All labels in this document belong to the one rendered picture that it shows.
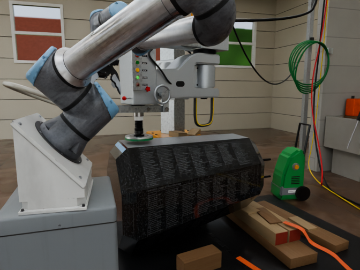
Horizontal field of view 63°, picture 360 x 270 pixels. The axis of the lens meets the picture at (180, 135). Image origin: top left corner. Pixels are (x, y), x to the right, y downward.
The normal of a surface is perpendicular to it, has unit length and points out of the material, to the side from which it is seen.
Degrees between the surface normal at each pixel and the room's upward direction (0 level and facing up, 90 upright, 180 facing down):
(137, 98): 90
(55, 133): 62
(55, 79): 111
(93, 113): 102
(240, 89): 90
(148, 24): 134
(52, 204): 90
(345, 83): 90
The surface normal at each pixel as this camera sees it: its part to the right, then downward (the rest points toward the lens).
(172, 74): 0.59, 0.13
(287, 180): 0.15, 0.15
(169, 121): -0.59, 0.13
